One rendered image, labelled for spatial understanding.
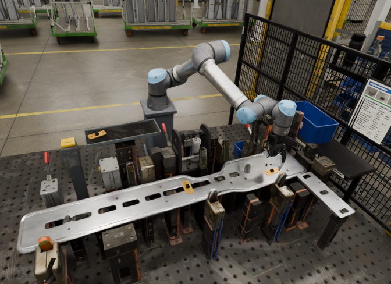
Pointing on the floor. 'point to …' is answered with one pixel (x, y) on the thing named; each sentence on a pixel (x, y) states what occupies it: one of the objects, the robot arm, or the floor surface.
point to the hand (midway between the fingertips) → (274, 162)
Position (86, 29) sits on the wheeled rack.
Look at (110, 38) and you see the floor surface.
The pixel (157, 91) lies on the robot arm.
